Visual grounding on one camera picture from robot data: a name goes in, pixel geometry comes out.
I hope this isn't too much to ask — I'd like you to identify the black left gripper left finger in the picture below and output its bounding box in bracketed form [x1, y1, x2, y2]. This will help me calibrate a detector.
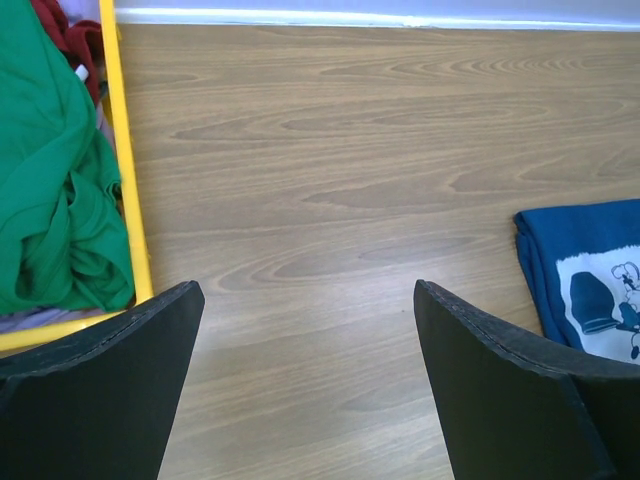
[1, 281, 205, 479]

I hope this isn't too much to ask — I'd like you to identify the yellow plastic bin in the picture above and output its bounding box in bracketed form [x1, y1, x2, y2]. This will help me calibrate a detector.
[1, 0, 154, 357]

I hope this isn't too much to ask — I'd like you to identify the blue t shirt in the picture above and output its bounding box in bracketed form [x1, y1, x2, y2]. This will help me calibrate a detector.
[513, 199, 639, 364]

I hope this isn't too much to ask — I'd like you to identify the green t shirt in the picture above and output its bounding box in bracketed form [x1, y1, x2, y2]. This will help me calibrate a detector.
[0, 0, 136, 316]

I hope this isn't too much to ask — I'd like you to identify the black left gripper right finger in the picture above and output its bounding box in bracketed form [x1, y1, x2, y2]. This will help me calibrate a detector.
[413, 280, 639, 479]

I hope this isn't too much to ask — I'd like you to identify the red t shirt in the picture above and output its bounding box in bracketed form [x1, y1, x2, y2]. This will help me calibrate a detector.
[31, 0, 105, 105]

